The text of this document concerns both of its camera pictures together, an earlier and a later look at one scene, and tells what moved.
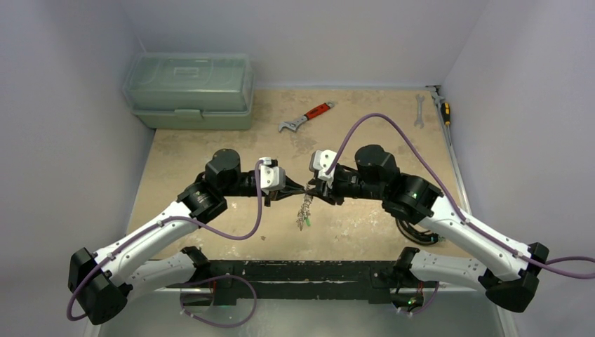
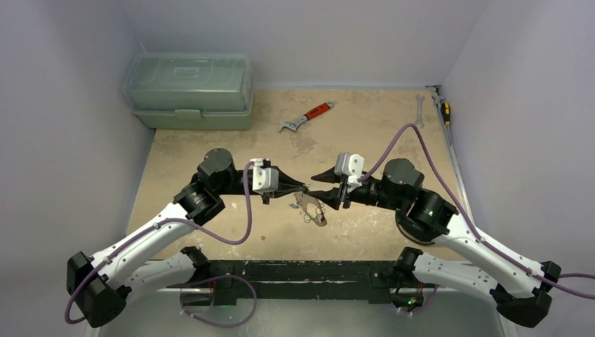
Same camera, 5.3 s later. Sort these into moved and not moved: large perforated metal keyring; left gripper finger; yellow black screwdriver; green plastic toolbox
Moved: large perforated metal keyring
Not moved: yellow black screwdriver; green plastic toolbox; left gripper finger
